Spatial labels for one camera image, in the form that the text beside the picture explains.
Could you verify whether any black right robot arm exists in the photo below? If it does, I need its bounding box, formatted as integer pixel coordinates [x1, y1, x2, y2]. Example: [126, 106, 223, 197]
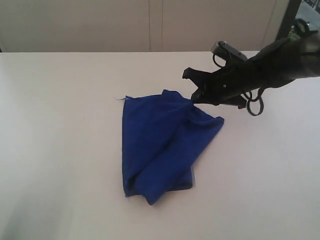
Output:
[182, 31, 320, 109]

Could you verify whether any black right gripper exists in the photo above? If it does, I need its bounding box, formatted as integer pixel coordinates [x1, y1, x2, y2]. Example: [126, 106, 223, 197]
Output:
[182, 59, 265, 105]

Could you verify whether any blue microfiber towel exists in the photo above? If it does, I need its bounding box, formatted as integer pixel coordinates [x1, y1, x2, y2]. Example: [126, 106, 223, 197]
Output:
[121, 89, 224, 205]

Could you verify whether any dark window frame post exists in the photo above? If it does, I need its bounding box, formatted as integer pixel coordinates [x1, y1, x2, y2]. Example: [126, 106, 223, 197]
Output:
[276, 0, 301, 40]

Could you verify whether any right wrist camera, grey-black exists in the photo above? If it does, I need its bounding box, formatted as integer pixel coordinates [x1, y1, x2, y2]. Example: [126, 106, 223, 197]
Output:
[211, 41, 248, 68]

